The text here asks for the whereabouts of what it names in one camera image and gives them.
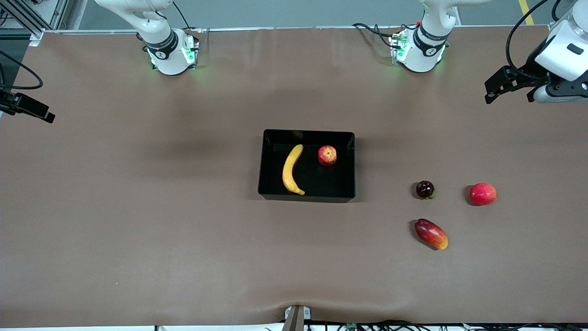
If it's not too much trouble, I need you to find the black left base cable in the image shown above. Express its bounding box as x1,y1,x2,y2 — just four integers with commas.
353,22,396,47

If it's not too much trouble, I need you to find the black plastic box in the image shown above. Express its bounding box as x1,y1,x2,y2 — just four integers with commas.
257,129,356,204

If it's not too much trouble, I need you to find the metal table edge bracket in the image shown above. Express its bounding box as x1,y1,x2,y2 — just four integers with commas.
284,305,312,331

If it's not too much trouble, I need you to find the aluminium frame strut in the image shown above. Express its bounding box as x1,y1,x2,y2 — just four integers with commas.
0,0,70,46

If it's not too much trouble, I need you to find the yellow banana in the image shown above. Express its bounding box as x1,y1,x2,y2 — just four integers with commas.
282,144,306,196

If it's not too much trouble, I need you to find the red yellow striped apple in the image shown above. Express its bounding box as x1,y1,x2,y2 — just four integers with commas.
317,145,338,166

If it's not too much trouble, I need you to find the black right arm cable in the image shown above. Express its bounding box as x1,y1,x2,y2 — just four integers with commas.
0,50,45,91

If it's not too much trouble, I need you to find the brown table cover sheet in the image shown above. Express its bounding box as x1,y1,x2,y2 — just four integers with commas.
0,25,588,328

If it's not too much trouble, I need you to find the red yellow mango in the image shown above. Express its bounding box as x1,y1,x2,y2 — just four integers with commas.
414,218,449,251

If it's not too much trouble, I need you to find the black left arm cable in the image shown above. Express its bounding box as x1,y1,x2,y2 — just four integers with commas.
505,0,564,80

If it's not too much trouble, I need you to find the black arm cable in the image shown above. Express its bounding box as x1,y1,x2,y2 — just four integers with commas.
505,0,564,80
0,50,45,91

